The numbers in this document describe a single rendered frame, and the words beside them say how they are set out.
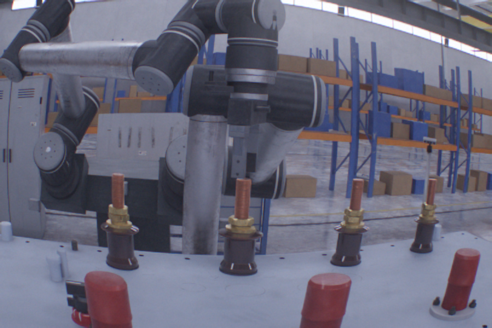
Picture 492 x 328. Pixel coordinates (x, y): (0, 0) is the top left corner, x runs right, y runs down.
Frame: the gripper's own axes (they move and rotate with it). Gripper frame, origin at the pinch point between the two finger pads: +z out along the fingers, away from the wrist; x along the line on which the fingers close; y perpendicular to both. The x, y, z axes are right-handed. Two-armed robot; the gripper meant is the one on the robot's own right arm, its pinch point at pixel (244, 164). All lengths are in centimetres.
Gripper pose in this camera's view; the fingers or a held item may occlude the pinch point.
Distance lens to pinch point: 116.7
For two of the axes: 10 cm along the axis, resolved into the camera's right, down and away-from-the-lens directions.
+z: -0.6, 9.9, 1.3
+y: 9.7, 0.9, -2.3
